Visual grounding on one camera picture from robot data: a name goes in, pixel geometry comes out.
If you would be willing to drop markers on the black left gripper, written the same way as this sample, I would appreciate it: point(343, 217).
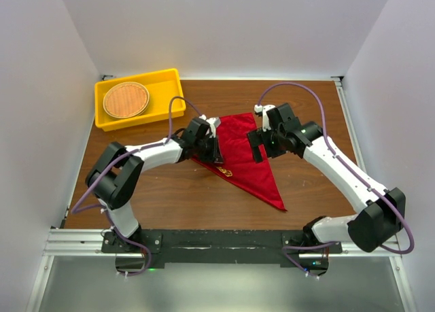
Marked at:
point(215, 154)

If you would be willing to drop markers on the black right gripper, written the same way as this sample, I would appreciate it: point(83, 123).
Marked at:
point(259, 137)

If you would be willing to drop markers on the gold fork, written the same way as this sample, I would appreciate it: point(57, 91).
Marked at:
point(224, 171)

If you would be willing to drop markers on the red cloth napkin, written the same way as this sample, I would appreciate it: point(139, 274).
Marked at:
point(254, 178)

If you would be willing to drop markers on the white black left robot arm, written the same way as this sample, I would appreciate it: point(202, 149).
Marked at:
point(114, 176)

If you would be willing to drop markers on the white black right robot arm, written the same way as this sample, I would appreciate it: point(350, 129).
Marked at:
point(378, 211)

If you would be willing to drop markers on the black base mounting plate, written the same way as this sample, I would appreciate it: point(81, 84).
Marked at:
point(234, 247)

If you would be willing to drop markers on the yellow plastic tray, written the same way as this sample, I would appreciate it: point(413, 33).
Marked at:
point(162, 86)

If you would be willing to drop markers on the round woven coaster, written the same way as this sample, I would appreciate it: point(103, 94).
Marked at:
point(126, 100)

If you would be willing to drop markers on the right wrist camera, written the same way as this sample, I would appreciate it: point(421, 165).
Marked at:
point(262, 111)

